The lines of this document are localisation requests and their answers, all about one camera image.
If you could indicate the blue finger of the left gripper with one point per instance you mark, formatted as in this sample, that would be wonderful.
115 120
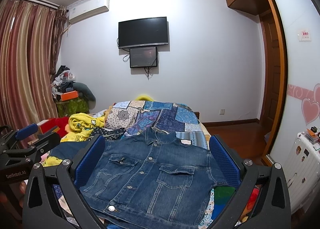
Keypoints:
46 143
27 131

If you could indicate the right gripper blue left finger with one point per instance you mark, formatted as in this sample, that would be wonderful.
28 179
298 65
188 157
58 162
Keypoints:
41 207

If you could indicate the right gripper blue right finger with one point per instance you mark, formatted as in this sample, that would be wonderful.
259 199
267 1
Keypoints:
261 197

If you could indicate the blue denim jacket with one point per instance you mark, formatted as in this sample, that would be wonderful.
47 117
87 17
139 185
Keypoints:
152 180

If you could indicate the yellow cartoon fleece blanket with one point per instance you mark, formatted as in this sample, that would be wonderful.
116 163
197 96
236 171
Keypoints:
77 131

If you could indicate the navy patterned garment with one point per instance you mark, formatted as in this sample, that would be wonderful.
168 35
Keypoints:
115 134

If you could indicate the colourful striped fleece blanket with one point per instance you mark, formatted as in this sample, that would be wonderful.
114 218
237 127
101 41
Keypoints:
219 198

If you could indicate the clutter pile with orange box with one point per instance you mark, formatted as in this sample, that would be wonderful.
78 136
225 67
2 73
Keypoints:
69 95

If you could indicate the patchwork blue quilt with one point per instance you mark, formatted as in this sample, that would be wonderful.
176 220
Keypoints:
136 116

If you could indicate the striped red gold curtain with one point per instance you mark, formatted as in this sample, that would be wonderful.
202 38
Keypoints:
31 37

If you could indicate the white air conditioner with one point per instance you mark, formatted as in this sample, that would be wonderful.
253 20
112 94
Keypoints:
88 9

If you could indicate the white wall socket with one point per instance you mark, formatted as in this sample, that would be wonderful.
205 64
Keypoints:
221 111

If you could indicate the small black wall monitor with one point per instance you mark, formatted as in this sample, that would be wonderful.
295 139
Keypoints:
143 57

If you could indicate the black wall television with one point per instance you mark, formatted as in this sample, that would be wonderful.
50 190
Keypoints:
143 32

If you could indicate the wooden door frame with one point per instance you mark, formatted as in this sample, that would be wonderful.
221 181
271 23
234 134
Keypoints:
275 76

